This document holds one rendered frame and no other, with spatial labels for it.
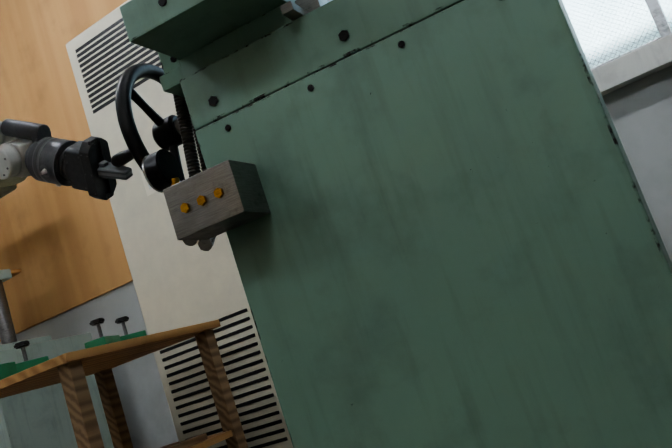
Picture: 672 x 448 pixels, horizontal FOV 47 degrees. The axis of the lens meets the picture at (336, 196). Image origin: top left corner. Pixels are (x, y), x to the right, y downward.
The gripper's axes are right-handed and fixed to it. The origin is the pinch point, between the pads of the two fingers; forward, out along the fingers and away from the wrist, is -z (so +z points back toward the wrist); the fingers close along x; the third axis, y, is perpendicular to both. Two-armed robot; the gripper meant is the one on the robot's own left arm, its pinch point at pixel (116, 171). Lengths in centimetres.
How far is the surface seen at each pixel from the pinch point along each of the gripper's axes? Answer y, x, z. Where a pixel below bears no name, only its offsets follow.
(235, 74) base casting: -1.6, 22.4, -29.9
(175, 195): -18.3, 9.5, -27.9
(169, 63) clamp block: 10.3, 18.2, -8.1
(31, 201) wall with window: 128, -107, 179
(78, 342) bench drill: 81, -137, 118
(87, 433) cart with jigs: 5, -83, 33
